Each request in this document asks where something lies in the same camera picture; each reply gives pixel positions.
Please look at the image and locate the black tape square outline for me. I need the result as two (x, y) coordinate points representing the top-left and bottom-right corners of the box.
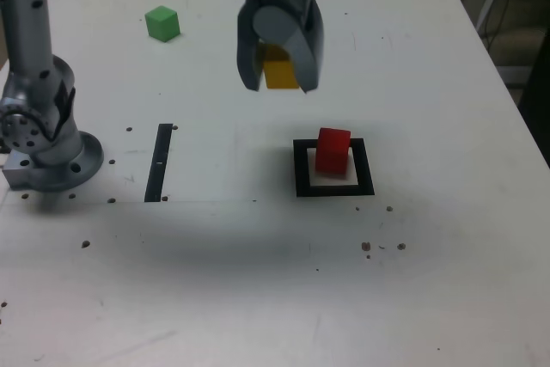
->
(292, 138), (376, 199)

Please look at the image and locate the grey flat plate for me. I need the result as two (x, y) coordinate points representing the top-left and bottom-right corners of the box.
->
(498, 64), (534, 87)

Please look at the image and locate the black tape strip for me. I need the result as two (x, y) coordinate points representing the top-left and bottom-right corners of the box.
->
(144, 123), (174, 204)

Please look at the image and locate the red cube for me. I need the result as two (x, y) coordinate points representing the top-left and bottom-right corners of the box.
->
(315, 126), (351, 177)

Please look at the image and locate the green cube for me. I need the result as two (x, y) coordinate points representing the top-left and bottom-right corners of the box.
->
(144, 4), (181, 44)

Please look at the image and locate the yellow cube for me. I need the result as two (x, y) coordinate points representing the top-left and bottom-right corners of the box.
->
(256, 42), (301, 90)

